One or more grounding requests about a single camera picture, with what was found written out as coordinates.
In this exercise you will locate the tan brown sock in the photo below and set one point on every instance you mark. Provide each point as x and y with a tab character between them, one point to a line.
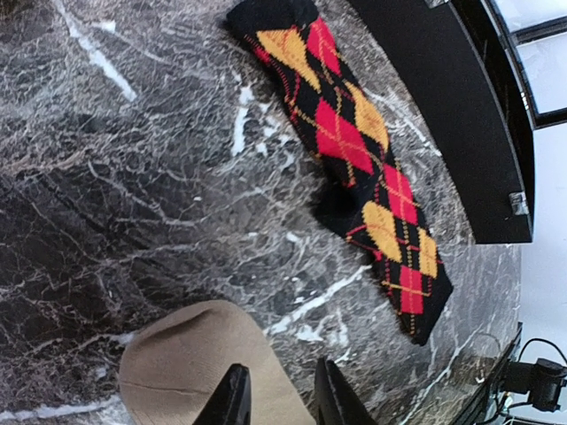
170	370

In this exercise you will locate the black argyle sock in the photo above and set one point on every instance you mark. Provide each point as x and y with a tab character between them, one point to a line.
369	202

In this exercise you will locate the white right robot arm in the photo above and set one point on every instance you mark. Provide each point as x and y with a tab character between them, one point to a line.
543	382

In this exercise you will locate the black glass-lid display box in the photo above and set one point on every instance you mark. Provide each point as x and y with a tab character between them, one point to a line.
460	62

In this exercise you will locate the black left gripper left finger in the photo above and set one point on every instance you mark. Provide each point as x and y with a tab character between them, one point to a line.
231	401

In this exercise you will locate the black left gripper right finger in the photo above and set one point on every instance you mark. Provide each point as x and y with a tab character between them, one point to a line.
335	400

